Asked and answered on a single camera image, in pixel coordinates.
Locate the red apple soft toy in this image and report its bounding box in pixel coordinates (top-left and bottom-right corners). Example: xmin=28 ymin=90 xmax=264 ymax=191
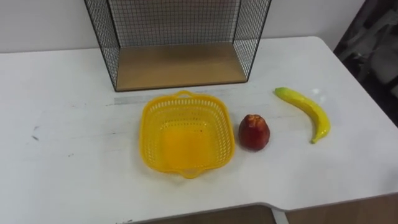
xmin=238 ymin=114 xmax=271 ymax=152

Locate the yellow banana soft toy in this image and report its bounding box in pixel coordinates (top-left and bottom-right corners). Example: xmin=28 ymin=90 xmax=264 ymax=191
xmin=274 ymin=86 xmax=331 ymax=145

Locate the yellow plastic basket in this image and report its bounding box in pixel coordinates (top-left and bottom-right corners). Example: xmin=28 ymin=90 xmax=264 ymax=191
xmin=139 ymin=90 xmax=236 ymax=180

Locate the white desk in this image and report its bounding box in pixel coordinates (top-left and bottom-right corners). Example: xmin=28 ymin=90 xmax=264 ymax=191
xmin=0 ymin=35 xmax=398 ymax=224

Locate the black wire mesh shelf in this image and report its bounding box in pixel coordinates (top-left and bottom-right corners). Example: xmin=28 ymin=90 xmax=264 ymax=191
xmin=83 ymin=0 xmax=272 ymax=93

